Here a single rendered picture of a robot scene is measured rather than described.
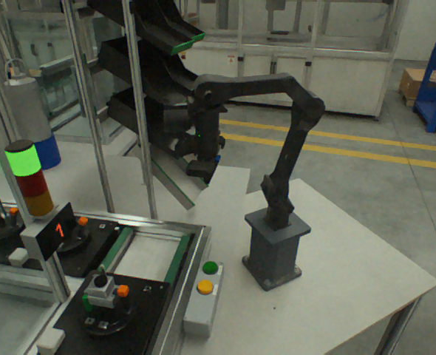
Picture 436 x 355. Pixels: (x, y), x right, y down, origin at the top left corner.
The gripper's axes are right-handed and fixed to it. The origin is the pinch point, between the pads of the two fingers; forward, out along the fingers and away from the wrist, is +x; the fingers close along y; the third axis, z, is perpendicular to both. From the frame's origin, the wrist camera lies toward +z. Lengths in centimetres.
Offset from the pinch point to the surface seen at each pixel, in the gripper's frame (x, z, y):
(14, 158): -14.6, 30.9, 26.4
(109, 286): 17.3, 17.3, 26.6
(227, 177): 39, 4, -60
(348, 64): 50, -102, -389
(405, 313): 54, -67, -10
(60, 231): 5.3, 28.6, 23.4
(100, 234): 28.2, 36.0, 0.4
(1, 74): -1, 127, -73
